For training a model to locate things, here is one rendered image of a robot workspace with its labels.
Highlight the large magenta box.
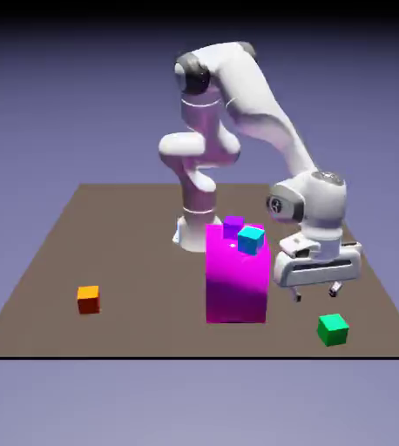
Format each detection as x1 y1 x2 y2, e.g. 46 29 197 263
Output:
205 223 273 325

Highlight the small orange cube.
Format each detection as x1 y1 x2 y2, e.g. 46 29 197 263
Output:
77 285 101 315

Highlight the small purple cube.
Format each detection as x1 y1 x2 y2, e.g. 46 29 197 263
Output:
222 215 245 240

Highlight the small cyan cube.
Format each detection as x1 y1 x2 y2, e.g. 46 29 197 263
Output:
236 225 267 257

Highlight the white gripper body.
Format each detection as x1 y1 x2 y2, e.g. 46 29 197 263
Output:
272 241 363 288

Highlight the small green cube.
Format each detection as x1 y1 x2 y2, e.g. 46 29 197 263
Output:
316 313 350 348

